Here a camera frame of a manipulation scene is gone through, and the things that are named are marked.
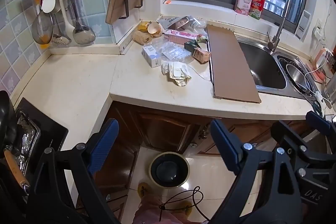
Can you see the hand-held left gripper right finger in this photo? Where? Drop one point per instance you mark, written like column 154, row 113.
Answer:
column 223, row 145

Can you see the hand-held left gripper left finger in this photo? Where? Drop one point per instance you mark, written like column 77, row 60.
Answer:
column 105, row 140

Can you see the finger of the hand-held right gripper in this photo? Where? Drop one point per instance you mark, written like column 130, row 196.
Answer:
column 283, row 132
column 319, row 121

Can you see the round trash bin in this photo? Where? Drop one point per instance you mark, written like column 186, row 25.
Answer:
column 169, row 171

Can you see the white tissue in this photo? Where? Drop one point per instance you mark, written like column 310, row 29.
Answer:
column 176, row 71

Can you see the white and blue box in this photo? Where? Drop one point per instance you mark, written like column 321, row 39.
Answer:
column 152, row 56

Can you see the clear plastic packaging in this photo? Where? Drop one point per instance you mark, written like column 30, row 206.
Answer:
column 176, row 52

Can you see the dark green packet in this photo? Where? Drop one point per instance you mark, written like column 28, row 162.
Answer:
column 193, row 45

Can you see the long pink box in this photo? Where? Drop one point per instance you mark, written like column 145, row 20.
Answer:
column 181, row 36

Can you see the banana peel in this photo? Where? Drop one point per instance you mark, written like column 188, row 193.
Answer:
column 143, row 27

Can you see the eggshell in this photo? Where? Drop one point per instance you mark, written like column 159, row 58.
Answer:
column 155, row 28

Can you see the grey printed paper package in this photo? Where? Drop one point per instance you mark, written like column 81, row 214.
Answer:
column 173, row 22

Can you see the steel bowl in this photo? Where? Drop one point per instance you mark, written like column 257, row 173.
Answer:
column 296, row 77

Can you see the black gas stove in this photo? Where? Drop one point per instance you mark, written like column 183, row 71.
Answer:
column 52, row 132

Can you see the brown wooden cabinet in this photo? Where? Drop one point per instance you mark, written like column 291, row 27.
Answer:
column 162, row 129

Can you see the pink electric kettle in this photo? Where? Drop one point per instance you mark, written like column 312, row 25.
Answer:
column 324, row 61

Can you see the yellow slipper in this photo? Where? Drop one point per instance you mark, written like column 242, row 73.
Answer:
column 187, row 207
column 144, row 187

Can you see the stainless steel sink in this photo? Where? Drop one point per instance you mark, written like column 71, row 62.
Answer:
column 262, row 64

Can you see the aluminium foil liner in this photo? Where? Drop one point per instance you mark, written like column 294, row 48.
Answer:
column 29, row 137

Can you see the brown cardboard sheet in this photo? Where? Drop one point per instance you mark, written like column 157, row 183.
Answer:
column 231, row 64

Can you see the person's pink trouser leg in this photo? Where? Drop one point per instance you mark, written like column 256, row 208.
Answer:
column 149, row 211

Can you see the steel faucet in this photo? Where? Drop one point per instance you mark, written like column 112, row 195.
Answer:
column 281, row 24

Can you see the steel slotted spatula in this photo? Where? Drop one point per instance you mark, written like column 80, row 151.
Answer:
column 60, row 40

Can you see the steel mesh strainer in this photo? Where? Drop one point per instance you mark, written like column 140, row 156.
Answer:
column 42, row 27

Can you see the black cutting board holder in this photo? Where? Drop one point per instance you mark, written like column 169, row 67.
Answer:
column 126, row 7

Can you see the white spatula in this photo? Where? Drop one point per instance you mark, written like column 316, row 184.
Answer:
column 64, row 11

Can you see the white wall socket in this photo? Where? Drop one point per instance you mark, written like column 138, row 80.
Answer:
column 318, row 29

